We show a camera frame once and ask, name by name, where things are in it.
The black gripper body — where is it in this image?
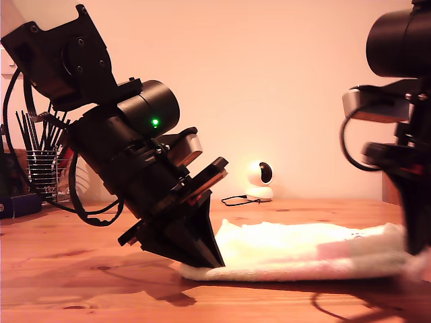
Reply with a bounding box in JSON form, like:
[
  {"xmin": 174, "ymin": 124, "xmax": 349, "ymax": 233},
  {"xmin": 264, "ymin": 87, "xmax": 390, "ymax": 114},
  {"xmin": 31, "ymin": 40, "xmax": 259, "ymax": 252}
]
[{"xmin": 97, "ymin": 143, "xmax": 229, "ymax": 246}]

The cream pink striped tea towel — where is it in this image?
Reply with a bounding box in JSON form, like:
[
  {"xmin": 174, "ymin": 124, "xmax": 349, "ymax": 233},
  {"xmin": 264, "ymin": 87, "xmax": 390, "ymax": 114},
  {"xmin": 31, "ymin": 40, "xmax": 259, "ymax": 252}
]
[{"xmin": 178, "ymin": 218, "xmax": 431, "ymax": 283}]

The thin black chopstick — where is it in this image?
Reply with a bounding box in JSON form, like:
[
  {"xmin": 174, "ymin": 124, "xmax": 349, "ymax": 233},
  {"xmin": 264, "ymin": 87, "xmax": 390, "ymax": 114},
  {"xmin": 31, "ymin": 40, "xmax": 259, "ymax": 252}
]
[
  {"xmin": 52, "ymin": 119, "xmax": 65, "ymax": 151},
  {"xmin": 46, "ymin": 116, "xmax": 57, "ymax": 151},
  {"xmin": 28, "ymin": 112, "xmax": 41, "ymax": 151},
  {"xmin": 40, "ymin": 112, "xmax": 49, "ymax": 151},
  {"xmin": 15, "ymin": 110, "xmax": 33, "ymax": 152}
]

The dark blue box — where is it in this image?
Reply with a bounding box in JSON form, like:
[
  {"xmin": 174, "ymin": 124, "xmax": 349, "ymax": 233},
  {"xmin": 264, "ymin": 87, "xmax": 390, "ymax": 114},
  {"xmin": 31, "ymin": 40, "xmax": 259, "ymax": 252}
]
[{"xmin": 0, "ymin": 194, "xmax": 43, "ymax": 220}]

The dark printed carton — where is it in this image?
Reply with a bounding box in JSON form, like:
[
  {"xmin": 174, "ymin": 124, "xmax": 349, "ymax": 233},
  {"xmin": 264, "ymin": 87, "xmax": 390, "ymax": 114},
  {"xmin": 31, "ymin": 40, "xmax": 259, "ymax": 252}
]
[{"xmin": 0, "ymin": 151, "xmax": 26, "ymax": 198}]

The thin black power cable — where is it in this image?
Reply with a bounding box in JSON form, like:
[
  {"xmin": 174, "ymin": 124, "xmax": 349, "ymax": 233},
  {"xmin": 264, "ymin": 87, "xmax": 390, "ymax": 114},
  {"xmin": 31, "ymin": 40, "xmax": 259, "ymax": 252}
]
[{"xmin": 221, "ymin": 194, "xmax": 263, "ymax": 207}]

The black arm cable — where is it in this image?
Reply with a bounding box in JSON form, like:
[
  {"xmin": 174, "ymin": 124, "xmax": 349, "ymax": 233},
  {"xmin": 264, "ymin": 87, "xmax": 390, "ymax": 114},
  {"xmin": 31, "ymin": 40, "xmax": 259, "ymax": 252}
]
[{"xmin": 1, "ymin": 72, "xmax": 125, "ymax": 227}]

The white round security camera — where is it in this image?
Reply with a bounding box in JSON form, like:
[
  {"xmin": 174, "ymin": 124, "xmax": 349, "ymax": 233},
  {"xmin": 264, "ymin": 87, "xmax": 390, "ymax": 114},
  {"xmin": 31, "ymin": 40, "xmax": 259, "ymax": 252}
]
[{"xmin": 244, "ymin": 160, "xmax": 275, "ymax": 202}]

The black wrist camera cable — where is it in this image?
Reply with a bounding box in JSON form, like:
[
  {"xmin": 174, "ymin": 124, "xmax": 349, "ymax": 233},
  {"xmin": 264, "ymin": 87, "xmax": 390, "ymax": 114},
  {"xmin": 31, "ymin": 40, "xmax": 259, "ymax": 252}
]
[{"xmin": 339, "ymin": 112, "xmax": 373, "ymax": 172}]

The metal wire utensil holder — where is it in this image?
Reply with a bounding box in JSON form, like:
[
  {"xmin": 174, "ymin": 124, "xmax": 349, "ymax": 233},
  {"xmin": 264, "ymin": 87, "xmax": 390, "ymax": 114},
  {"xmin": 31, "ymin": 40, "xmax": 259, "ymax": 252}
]
[{"xmin": 25, "ymin": 147, "xmax": 79, "ymax": 207}]

